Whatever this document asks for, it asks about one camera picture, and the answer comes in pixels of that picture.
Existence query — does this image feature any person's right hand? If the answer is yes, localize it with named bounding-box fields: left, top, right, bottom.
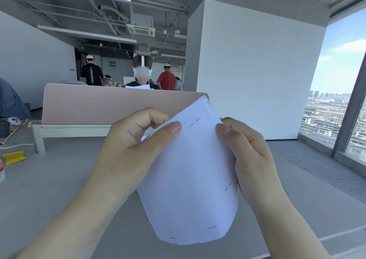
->
left=215, top=117, right=285, bottom=208

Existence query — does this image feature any person's left hand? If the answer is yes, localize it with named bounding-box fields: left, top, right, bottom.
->
left=94, top=107, right=182, bottom=200

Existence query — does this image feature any white paper sheet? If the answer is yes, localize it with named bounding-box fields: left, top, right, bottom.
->
left=137, top=95, right=239, bottom=245

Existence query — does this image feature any person's right forearm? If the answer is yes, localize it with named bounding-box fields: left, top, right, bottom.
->
left=248, top=190, right=333, bottom=259

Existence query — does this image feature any person's left forearm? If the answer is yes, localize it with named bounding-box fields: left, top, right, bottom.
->
left=14, top=179, right=138, bottom=259

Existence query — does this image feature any pink desk divider panel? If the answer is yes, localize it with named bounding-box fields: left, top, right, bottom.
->
left=42, top=83, right=210, bottom=125

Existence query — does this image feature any ceiling air conditioner unit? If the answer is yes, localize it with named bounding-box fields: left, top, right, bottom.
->
left=126, top=13, right=156, bottom=37

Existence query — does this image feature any wooden stick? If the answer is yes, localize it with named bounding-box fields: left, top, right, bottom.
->
left=5, top=119, right=31, bottom=143

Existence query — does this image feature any yellow plastic block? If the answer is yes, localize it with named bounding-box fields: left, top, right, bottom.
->
left=2, top=151, right=27, bottom=165

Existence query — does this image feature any black round container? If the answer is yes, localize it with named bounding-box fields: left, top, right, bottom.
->
left=0, top=119, right=11, bottom=138

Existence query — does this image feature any white desk frame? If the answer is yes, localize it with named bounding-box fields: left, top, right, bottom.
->
left=31, top=124, right=112, bottom=154

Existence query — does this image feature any dark window frame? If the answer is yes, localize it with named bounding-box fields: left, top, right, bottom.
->
left=297, top=10, right=366, bottom=165

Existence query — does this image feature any white cable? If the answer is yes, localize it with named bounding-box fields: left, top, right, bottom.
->
left=0, top=142, right=35, bottom=148

